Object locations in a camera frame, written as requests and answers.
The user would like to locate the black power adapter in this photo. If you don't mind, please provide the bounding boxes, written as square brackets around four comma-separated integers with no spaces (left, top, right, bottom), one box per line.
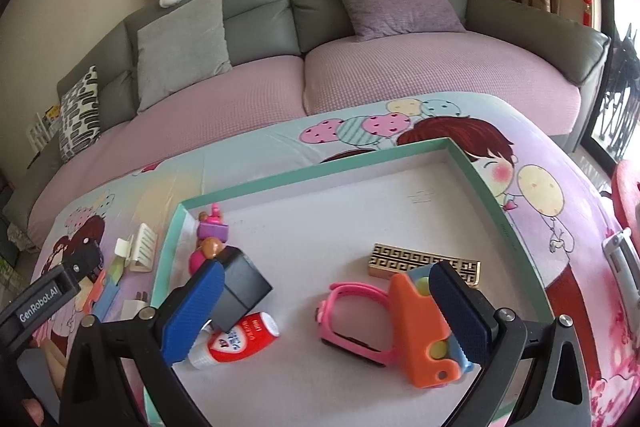
[210,246,272,333]

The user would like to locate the orange and blue toy cutter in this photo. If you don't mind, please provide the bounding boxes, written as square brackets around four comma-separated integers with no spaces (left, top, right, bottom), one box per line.
[388,265,473,389]

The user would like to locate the red white glue tube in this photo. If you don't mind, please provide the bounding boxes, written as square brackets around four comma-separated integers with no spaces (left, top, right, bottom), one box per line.
[188,312,280,369]

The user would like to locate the pink toy dog figure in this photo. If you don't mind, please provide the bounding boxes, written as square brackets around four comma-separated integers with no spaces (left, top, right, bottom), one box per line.
[189,202,229,275]

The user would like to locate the gold greek pattern lighter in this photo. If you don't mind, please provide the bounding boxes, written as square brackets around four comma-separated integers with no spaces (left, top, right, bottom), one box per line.
[368,243,482,287]

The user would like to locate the pink smart watch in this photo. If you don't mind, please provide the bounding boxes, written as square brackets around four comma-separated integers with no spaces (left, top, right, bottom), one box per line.
[314,282,397,367]

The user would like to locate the person's left hand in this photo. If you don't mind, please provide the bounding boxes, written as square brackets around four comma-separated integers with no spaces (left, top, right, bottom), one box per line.
[22,399,46,427]

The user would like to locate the white power adapter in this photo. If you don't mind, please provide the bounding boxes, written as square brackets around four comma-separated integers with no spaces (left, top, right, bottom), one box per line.
[119,291,149,321]

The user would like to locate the cream plastic phone stand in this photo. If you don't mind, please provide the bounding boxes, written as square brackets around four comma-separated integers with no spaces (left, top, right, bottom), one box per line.
[114,223,158,273]

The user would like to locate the coral and blue toy cutter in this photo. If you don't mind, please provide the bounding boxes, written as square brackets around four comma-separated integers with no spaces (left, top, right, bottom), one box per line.
[74,257,126,322]

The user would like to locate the cartoon print table cloth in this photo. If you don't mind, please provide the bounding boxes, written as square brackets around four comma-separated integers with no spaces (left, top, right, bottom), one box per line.
[29,92,639,426]

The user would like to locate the teal rimmed white tray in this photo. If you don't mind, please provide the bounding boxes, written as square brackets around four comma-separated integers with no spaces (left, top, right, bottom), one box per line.
[176,140,553,426]

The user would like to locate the white side rack with books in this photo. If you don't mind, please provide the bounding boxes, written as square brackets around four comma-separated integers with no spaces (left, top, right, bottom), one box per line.
[26,104,61,153]

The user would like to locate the black white patterned cushion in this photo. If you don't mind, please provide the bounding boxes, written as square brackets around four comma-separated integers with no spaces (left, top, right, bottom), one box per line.
[58,65,101,162]

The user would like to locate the light grey cushion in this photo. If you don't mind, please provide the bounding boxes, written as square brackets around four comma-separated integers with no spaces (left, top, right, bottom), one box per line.
[138,0,231,113]

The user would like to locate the grey sofa with pink cover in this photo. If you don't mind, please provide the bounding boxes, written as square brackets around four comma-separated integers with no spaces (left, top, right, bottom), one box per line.
[2,0,610,244]

